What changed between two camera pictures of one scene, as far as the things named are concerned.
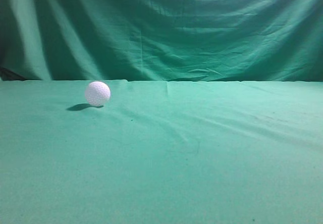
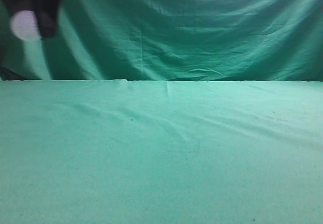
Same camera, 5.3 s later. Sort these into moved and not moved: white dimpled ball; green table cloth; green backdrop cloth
Moved: white dimpled ball
Not moved: green backdrop cloth; green table cloth
